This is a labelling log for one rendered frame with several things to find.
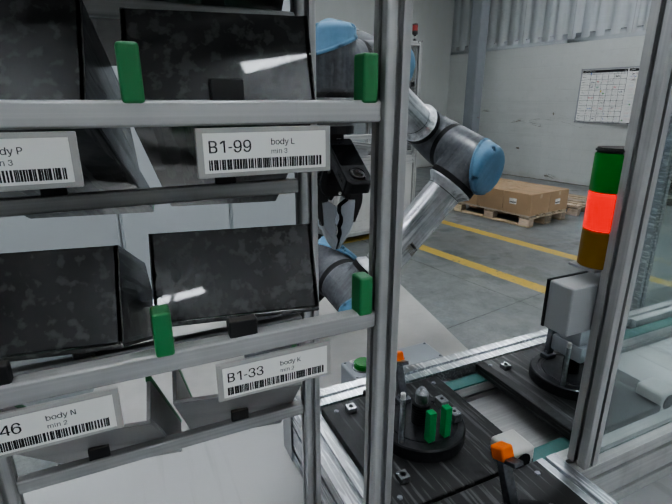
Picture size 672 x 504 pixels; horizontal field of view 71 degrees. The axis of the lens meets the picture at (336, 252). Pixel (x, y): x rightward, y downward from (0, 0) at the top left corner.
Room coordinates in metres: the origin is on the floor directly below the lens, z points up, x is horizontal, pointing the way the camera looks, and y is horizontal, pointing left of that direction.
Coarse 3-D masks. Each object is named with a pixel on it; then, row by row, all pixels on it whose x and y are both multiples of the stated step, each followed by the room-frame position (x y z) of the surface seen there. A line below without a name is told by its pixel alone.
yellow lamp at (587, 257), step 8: (584, 232) 0.60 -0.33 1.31; (592, 232) 0.59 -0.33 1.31; (600, 232) 0.58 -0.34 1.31; (584, 240) 0.59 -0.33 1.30; (592, 240) 0.58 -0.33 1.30; (600, 240) 0.58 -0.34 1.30; (608, 240) 0.57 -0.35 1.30; (584, 248) 0.59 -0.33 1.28; (592, 248) 0.58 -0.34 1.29; (600, 248) 0.58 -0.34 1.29; (584, 256) 0.59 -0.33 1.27; (592, 256) 0.58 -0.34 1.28; (600, 256) 0.58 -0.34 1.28; (584, 264) 0.59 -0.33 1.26; (592, 264) 0.58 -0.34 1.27; (600, 264) 0.57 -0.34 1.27
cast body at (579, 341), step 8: (560, 336) 0.77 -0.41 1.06; (568, 336) 0.76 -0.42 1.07; (576, 336) 0.74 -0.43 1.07; (584, 336) 0.74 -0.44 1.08; (552, 344) 0.78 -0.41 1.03; (560, 344) 0.77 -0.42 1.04; (576, 344) 0.74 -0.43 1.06; (584, 344) 0.74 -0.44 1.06; (560, 352) 0.77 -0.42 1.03; (576, 352) 0.74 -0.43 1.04; (584, 352) 0.73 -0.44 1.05; (576, 360) 0.74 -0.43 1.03; (584, 360) 0.74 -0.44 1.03
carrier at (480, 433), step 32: (416, 384) 0.75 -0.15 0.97; (352, 416) 0.66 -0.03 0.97; (416, 416) 0.61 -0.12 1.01; (448, 416) 0.58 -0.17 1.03; (480, 416) 0.66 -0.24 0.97; (352, 448) 0.58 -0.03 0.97; (416, 448) 0.56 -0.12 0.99; (448, 448) 0.56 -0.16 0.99; (480, 448) 0.58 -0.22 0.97; (416, 480) 0.52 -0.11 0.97; (448, 480) 0.52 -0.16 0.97; (480, 480) 0.52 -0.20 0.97
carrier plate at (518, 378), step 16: (528, 352) 0.87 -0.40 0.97; (480, 368) 0.81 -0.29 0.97; (496, 368) 0.80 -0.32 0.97; (512, 368) 0.80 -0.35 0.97; (528, 368) 0.80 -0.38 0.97; (496, 384) 0.77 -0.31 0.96; (512, 384) 0.75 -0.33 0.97; (528, 384) 0.75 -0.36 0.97; (528, 400) 0.70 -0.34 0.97; (544, 400) 0.70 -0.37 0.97; (560, 400) 0.70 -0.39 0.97; (544, 416) 0.67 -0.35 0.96; (560, 416) 0.66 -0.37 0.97; (560, 432) 0.64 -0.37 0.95
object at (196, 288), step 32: (160, 256) 0.35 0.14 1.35; (192, 256) 0.35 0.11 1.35; (224, 256) 0.36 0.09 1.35; (256, 256) 0.36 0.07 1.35; (288, 256) 0.37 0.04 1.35; (160, 288) 0.34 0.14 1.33; (192, 288) 0.34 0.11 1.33; (224, 288) 0.35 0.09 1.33; (256, 288) 0.35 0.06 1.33; (288, 288) 0.36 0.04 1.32; (192, 320) 0.33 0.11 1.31; (224, 320) 0.34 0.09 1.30
